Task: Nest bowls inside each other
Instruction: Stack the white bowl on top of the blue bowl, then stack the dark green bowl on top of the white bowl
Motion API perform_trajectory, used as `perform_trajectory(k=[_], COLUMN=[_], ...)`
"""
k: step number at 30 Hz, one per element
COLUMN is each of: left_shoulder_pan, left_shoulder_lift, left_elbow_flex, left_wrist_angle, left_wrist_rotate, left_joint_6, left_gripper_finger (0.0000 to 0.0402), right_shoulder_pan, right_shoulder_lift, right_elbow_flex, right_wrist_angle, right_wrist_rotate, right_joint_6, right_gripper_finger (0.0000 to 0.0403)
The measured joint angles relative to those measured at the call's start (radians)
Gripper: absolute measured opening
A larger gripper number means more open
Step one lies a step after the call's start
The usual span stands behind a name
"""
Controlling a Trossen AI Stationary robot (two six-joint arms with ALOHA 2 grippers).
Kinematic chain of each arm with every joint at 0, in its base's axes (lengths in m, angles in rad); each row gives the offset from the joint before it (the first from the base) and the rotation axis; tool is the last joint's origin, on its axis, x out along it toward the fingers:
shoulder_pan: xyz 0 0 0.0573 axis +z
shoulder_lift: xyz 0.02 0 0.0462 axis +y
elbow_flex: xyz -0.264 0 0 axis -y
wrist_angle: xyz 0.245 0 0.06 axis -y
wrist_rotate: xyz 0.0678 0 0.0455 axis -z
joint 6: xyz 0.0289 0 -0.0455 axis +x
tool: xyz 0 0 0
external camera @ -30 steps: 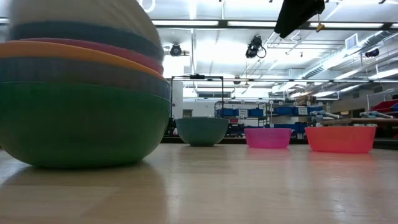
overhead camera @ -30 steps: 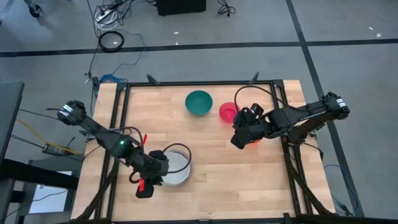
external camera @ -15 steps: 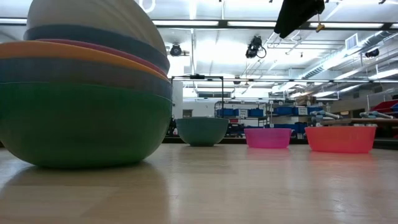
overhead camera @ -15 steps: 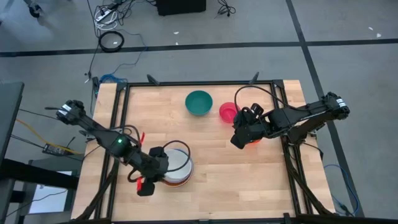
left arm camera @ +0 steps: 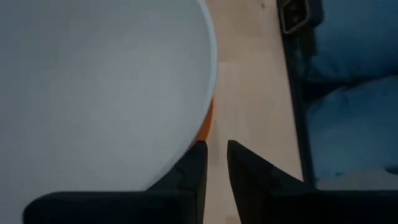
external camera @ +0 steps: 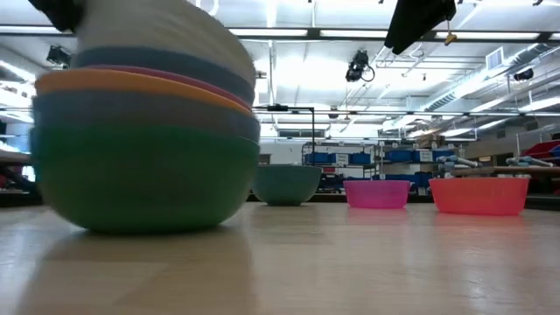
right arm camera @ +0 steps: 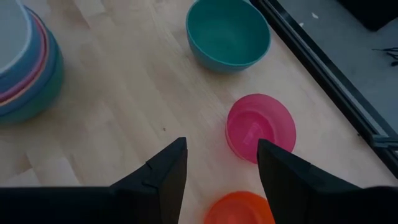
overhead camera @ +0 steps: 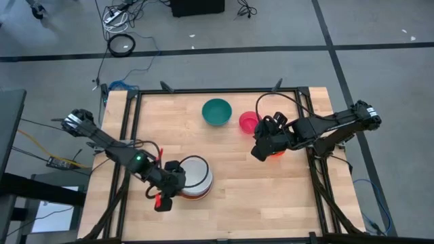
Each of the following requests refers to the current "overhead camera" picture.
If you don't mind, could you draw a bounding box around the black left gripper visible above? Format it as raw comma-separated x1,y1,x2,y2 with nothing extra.
151,169,187,213

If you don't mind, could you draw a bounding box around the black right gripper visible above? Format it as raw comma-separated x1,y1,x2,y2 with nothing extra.
251,117,295,162

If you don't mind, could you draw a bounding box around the white plastic bowl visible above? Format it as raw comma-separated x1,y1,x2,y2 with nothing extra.
179,157,214,197

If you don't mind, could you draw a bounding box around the pink-red plastic bowl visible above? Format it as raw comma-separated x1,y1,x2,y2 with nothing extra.
238,110,260,135

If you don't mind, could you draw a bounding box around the teal plastic bowl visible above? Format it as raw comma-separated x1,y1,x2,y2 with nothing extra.
201,98,233,127

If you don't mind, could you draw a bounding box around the white sheet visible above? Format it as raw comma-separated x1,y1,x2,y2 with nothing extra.
32,199,74,234

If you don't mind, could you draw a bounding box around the black power adapter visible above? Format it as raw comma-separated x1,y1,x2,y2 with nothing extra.
46,155,74,171

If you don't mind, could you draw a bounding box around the black beam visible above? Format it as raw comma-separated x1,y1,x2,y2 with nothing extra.
0,172,86,207

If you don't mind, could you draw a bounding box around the black computer case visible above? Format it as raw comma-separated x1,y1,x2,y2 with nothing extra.
169,0,226,18

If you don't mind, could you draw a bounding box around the white power strip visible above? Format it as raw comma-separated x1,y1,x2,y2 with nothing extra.
103,9,123,24

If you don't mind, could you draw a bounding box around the office chair wheeled base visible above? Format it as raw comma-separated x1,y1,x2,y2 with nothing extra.
24,0,52,22

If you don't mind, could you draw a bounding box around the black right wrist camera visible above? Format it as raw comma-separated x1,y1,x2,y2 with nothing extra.
272,111,289,129

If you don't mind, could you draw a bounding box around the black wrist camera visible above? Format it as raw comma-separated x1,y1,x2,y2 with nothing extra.
165,160,184,174
272,111,289,129

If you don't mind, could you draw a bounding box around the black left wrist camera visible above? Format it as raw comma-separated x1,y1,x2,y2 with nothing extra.
165,160,184,174

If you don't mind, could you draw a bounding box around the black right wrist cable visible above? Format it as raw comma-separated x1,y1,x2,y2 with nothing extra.
254,91,326,120

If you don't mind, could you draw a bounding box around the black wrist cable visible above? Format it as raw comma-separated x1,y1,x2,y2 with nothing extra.
178,155,210,189
254,91,326,120

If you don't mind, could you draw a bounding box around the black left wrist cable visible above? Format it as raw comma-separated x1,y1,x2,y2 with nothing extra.
178,155,210,189

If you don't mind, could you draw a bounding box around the black aluminium table frame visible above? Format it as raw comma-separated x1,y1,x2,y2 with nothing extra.
78,86,367,244

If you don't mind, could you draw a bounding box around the blue cable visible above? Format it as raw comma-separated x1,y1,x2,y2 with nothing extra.
352,178,393,235
108,80,140,92

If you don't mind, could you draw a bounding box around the black floor cable bundle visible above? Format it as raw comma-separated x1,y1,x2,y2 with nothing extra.
233,0,258,20

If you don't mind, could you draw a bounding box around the yellow cable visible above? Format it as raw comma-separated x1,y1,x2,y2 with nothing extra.
16,128,90,169

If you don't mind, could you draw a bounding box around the long black floor cable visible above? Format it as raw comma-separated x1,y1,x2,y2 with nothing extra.
93,0,110,84

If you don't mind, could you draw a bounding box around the black round floor ring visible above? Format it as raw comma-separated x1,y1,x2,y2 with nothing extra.
107,33,136,58

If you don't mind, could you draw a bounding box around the white coiled cable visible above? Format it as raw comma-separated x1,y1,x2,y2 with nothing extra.
103,20,130,34

